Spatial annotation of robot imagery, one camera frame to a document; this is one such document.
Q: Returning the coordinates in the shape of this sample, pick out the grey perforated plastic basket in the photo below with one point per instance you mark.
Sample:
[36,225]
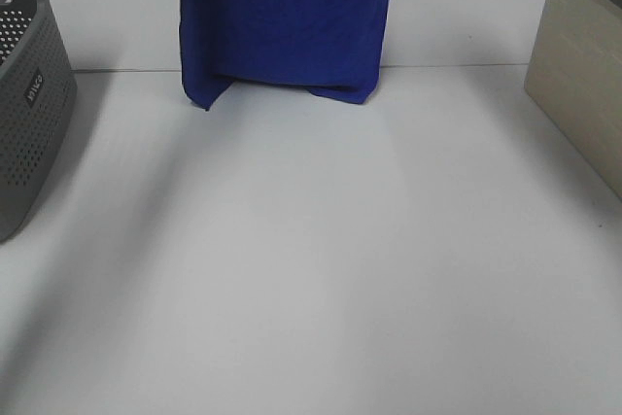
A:
[38,95]

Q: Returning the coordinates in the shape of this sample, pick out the beige storage box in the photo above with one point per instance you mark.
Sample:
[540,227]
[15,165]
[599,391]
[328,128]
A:
[574,76]

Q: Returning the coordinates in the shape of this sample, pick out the blue microfibre towel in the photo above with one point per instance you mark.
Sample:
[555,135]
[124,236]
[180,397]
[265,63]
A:
[330,48]

